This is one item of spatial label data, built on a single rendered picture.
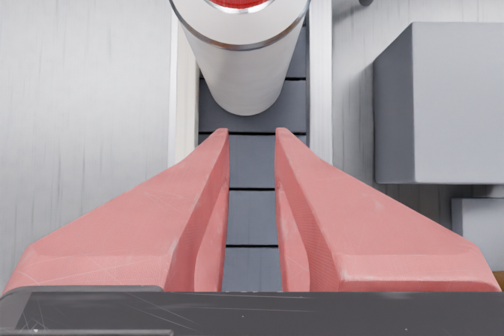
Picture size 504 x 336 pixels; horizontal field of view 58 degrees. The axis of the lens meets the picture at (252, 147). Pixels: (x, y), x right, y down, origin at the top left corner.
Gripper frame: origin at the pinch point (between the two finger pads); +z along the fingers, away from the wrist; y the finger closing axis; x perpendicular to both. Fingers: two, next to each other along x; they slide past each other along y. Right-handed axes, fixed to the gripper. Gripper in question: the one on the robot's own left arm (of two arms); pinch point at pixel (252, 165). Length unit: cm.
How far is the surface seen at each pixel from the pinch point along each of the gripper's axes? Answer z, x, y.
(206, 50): 6.1, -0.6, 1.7
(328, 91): 10.7, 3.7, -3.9
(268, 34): 4.8, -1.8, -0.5
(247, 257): 10.7, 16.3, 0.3
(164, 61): 24.2, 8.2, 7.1
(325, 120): 9.8, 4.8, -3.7
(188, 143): 12.8, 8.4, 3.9
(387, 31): 25.8, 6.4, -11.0
